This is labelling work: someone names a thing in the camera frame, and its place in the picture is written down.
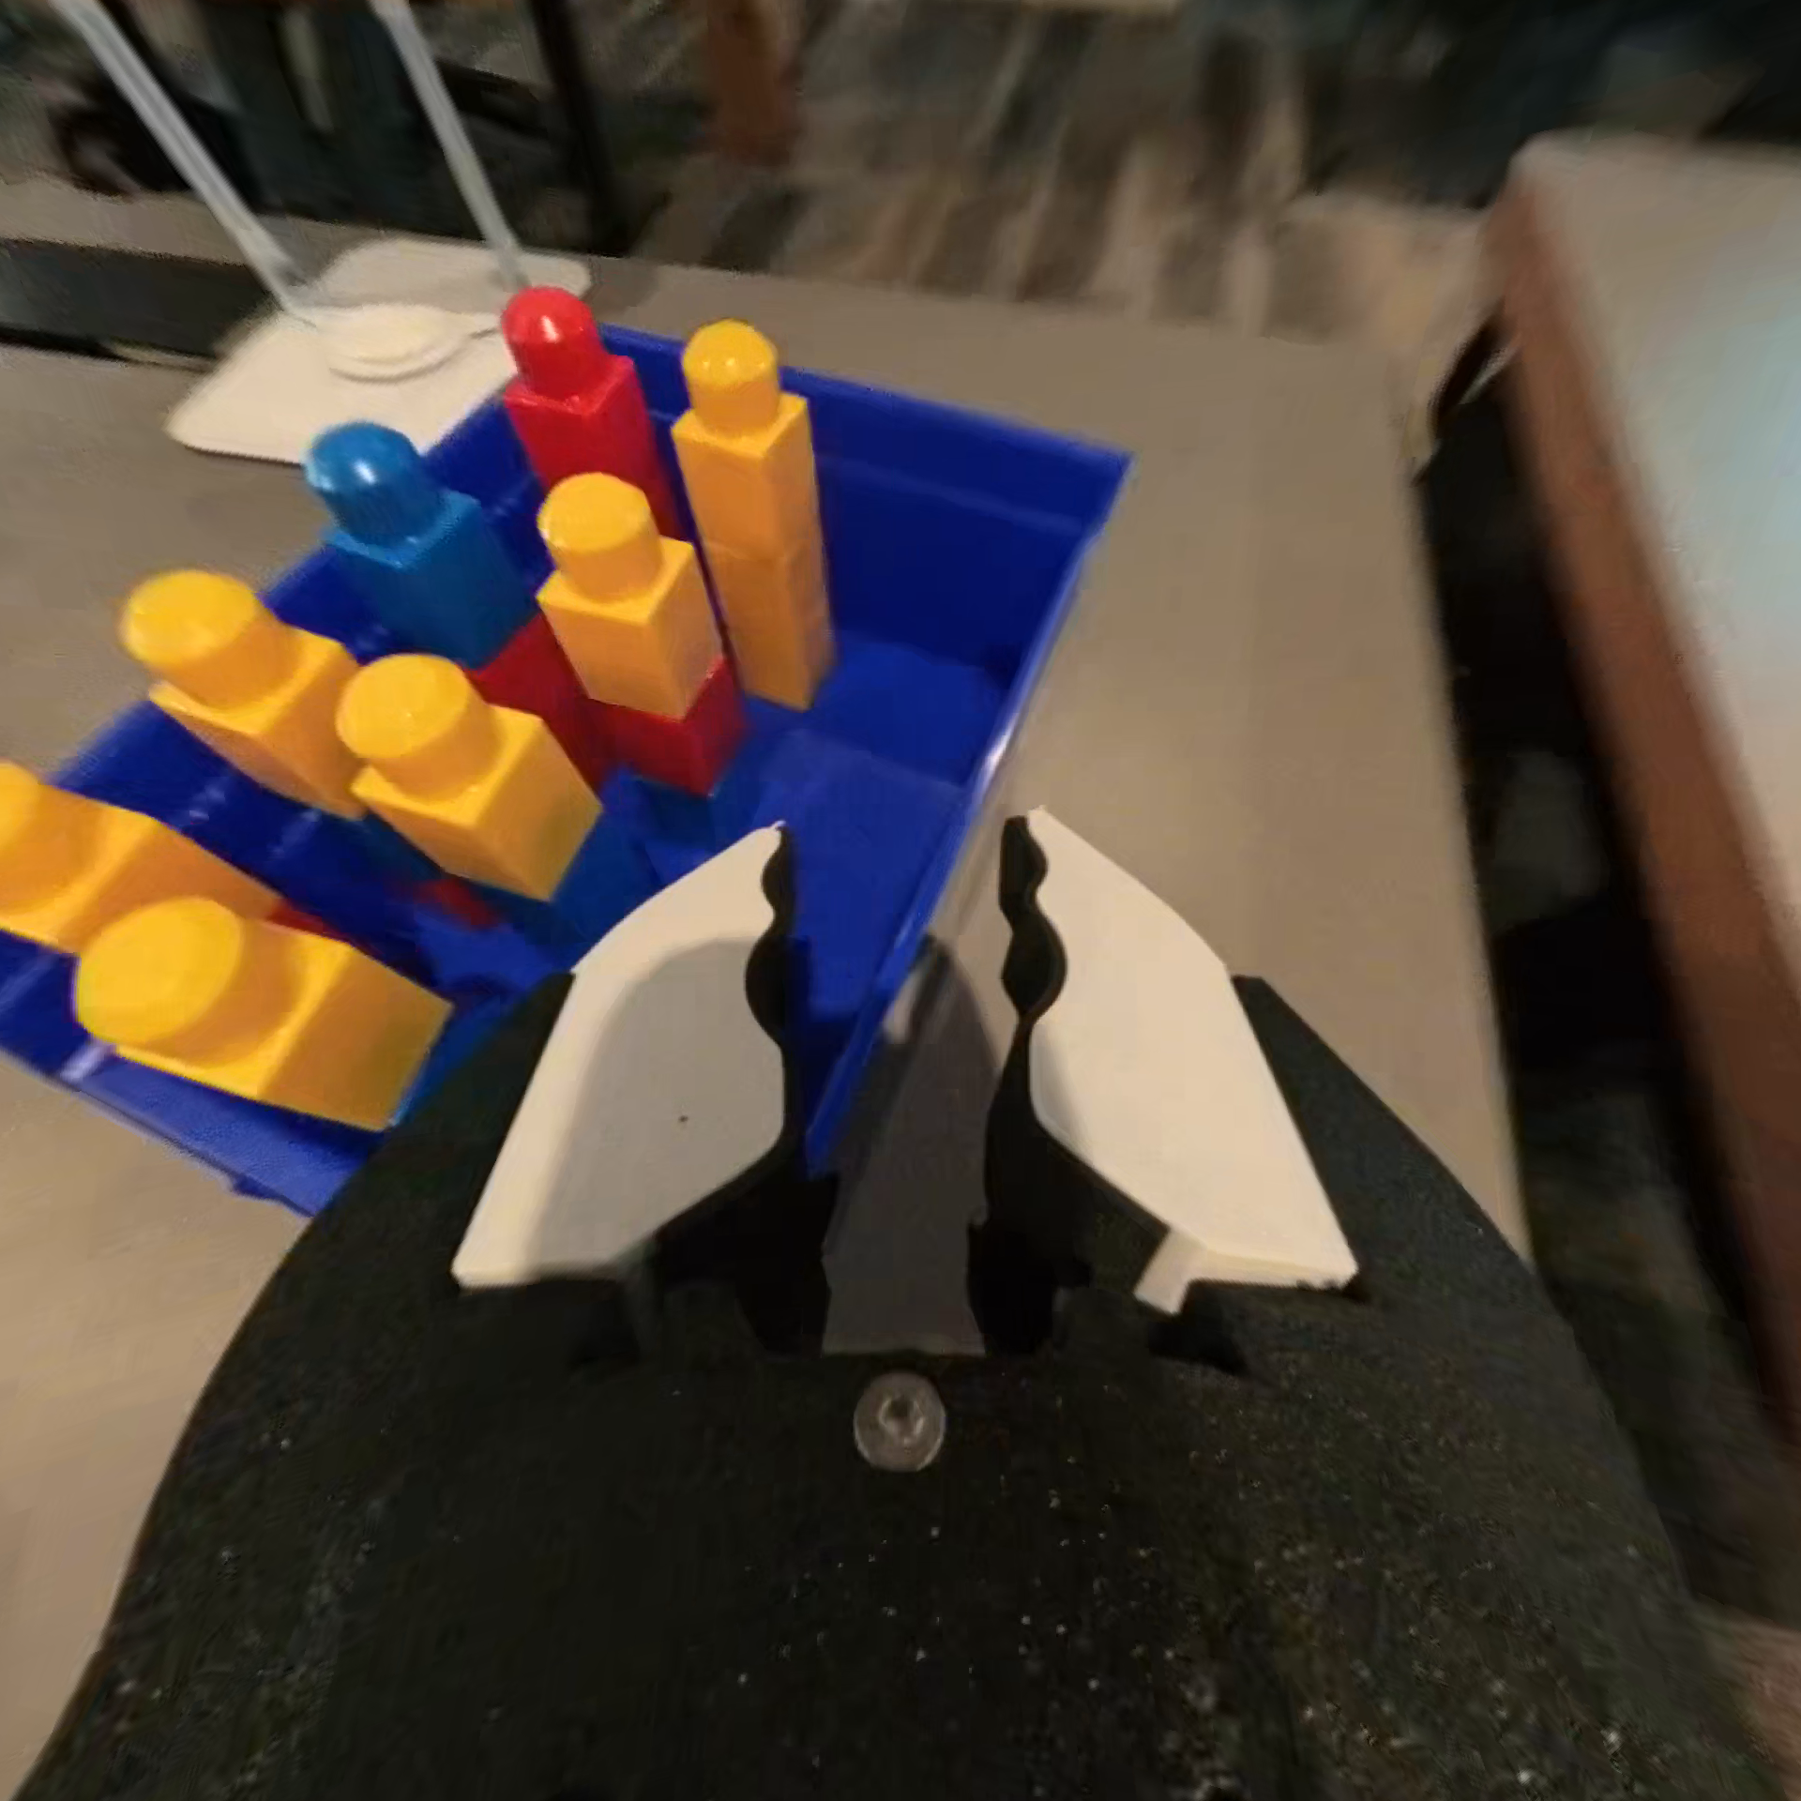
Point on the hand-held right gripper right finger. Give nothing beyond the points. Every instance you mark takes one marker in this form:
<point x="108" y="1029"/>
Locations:
<point x="1166" y="1099"/>

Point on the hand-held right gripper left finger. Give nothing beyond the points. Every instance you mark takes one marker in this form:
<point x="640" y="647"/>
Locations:
<point x="620" y="1099"/>

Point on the cluster of assorted toy blocks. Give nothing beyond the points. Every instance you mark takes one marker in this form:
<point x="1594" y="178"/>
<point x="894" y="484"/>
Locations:
<point x="464" y="788"/>

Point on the blue plastic bin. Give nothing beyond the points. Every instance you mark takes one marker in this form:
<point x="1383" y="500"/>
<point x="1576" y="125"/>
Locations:
<point x="957" y="562"/>

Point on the white stand base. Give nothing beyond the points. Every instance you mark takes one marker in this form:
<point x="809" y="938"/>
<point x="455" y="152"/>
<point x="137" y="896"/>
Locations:
<point x="352" y="352"/>

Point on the brown edged side table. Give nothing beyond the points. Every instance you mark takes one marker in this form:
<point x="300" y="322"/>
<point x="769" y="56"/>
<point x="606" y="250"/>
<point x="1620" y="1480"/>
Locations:
<point x="1688" y="423"/>

